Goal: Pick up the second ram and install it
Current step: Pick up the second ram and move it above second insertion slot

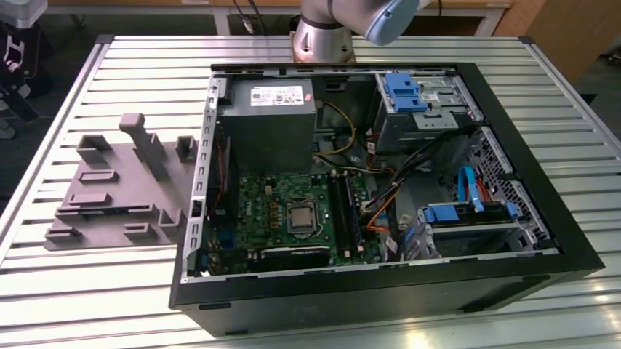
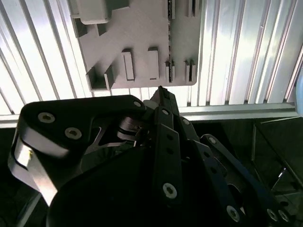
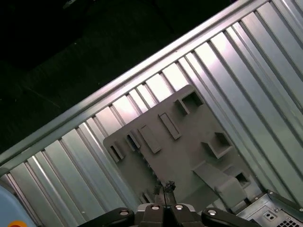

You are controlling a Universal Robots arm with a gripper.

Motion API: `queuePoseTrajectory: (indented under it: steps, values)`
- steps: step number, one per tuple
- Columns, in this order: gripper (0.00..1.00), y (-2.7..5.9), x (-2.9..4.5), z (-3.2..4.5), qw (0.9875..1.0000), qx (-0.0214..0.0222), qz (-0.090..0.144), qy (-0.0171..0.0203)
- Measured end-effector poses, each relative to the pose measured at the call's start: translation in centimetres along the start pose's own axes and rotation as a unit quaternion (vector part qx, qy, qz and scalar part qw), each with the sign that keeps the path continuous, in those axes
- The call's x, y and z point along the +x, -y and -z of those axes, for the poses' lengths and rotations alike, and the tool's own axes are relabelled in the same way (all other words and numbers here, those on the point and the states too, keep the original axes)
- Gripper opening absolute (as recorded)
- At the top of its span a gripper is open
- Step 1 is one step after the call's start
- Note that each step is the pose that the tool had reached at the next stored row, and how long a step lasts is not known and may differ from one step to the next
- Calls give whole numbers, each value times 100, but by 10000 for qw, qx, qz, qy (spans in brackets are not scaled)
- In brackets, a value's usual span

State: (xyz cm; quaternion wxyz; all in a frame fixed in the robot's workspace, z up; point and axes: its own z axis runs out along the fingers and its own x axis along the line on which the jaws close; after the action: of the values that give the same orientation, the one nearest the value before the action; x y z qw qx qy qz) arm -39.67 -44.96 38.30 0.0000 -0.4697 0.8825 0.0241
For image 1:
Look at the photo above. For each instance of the wooden desk white legs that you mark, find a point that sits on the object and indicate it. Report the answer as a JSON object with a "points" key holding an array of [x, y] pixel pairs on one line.
{"points": [[465, 4]]}

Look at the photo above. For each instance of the black graphics card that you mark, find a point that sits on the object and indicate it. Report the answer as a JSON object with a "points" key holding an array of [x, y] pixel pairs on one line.
{"points": [[292, 256]]}

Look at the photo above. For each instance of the grey parts rack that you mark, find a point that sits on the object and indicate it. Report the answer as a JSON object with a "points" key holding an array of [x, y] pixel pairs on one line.
{"points": [[122, 181]]}

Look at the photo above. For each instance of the blue disk carrier with disk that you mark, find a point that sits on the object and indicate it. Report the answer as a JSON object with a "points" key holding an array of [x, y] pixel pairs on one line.
{"points": [[444, 214]]}

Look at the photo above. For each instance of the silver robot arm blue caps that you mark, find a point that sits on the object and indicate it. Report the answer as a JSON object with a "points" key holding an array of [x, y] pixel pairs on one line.
{"points": [[320, 40]]}

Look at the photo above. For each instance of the metal drive cage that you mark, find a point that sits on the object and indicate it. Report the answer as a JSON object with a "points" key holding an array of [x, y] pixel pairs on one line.
{"points": [[437, 121]]}

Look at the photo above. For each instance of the green motherboard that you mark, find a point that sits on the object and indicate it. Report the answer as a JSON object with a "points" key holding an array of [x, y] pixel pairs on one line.
{"points": [[257, 189]]}

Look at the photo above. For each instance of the black open PC case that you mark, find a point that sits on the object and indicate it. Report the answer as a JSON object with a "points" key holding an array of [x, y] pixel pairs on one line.
{"points": [[340, 301]]}

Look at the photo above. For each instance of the grey power supply unit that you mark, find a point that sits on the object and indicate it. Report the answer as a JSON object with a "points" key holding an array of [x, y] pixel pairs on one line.
{"points": [[265, 138]]}

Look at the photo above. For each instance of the wooden cabinet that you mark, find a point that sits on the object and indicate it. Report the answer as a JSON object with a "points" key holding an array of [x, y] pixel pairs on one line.
{"points": [[558, 36]]}

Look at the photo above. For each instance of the metal disk bay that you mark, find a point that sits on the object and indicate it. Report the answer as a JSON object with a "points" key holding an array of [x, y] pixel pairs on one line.
{"points": [[485, 228]]}

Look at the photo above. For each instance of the silver CPU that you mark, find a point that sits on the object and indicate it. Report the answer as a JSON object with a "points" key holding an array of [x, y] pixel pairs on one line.
{"points": [[301, 217]]}

